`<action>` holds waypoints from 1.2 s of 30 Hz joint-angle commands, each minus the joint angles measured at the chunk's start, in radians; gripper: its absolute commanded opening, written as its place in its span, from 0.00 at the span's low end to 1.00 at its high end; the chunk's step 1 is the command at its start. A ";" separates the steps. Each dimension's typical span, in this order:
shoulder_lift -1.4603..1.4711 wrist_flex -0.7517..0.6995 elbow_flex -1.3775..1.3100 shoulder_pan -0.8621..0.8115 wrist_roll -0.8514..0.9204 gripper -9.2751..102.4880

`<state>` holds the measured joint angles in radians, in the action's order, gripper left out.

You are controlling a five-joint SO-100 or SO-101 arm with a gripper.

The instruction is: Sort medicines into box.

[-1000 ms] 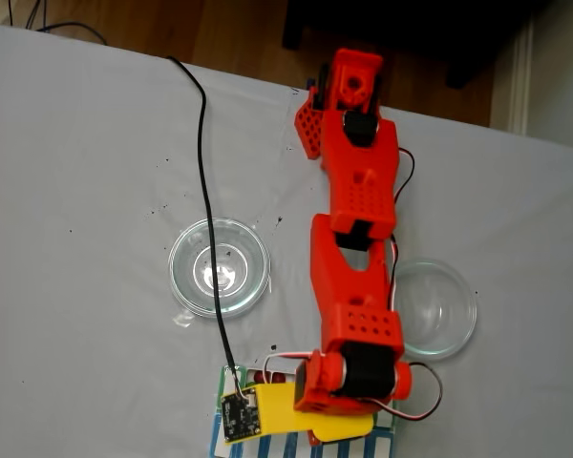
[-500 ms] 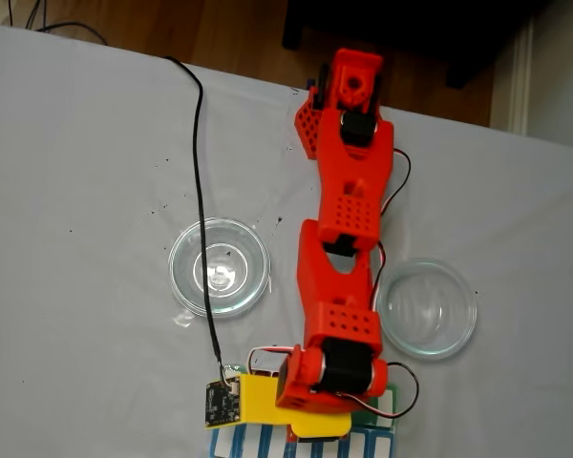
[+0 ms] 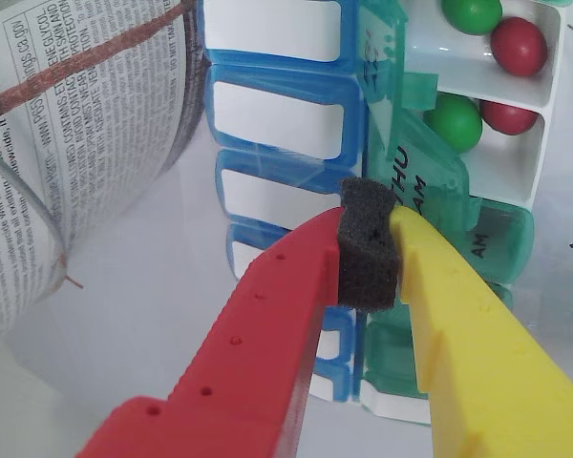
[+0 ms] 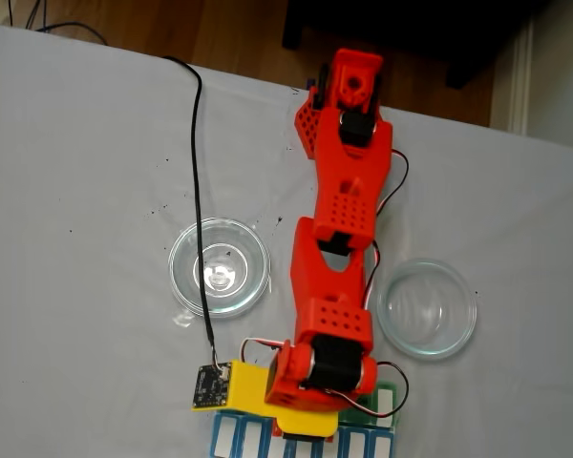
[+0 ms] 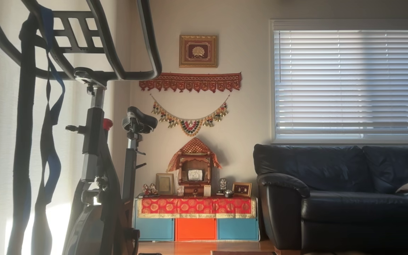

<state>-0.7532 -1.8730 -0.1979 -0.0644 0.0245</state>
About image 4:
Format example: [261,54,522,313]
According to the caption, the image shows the green blue weekly pill organizer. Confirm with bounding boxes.
[209,379,402,458]

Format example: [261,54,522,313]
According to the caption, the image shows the pale grey tablecloth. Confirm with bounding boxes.
[0,22,573,458]

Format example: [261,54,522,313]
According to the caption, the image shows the clear glass bowl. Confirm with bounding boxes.
[168,218,272,320]
[376,257,478,362]

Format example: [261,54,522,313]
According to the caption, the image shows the white wall trim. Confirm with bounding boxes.
[508,18,536,135]

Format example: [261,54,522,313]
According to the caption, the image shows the black camera cable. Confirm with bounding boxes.
[163,55,226,374]

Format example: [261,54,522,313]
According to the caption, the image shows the dark wooden furniture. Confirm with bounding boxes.
[281,0,555,92]

